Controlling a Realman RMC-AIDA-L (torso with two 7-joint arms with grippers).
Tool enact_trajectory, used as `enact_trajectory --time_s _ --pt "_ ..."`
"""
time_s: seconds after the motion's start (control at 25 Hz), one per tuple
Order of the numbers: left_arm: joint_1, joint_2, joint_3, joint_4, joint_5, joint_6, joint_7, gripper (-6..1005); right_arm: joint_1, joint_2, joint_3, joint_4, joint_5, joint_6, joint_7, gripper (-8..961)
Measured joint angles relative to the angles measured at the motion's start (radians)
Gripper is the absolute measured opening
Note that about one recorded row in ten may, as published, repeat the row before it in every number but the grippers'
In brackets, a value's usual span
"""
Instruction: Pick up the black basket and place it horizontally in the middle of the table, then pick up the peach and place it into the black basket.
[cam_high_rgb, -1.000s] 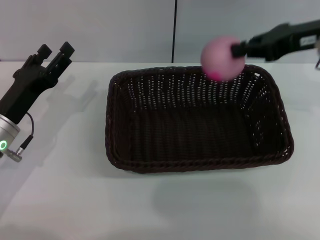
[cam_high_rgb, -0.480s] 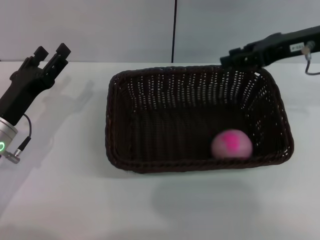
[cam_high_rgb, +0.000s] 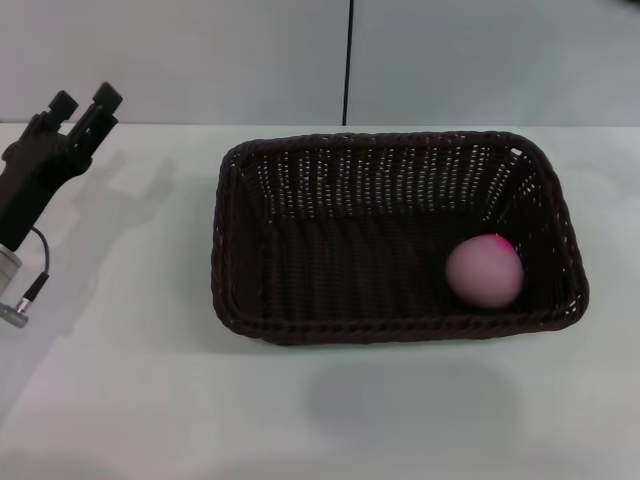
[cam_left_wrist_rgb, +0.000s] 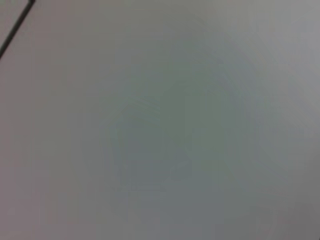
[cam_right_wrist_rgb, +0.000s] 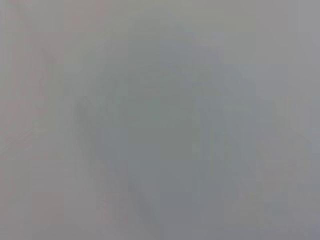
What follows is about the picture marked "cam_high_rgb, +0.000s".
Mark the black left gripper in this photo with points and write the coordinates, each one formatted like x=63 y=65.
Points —
x=30 y=180

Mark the dark brown woven basket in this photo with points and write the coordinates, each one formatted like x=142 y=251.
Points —
x=350 y=280

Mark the pink peach toy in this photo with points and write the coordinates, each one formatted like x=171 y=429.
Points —
x=482 y=272

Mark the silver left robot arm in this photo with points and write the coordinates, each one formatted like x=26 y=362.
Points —
x=7 y=270

